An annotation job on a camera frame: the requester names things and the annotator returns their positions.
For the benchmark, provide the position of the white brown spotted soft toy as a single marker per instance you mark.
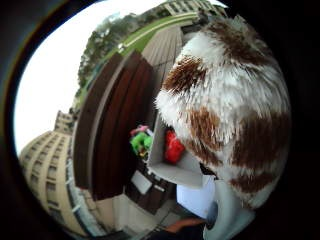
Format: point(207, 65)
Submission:
point(230, 90)

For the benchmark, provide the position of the open grey cardboard box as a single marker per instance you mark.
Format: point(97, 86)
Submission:
point(173, 171)

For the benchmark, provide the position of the beige multi-storey building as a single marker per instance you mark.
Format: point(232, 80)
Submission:
point(43, 166)

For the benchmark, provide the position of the green trees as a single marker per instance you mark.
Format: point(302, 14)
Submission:
point(100, 43)

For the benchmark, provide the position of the flat white device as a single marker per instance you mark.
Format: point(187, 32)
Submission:
point(141, 182)

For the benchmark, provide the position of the grey building with windows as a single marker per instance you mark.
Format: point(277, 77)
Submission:
point(186, 6)

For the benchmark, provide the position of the pink toy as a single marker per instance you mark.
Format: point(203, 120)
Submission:
point(139, 129)

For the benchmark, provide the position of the red soft toy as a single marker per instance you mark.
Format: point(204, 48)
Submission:
point(173, 148)

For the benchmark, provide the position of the green soft toy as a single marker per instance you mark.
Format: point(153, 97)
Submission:
point(140, 141)

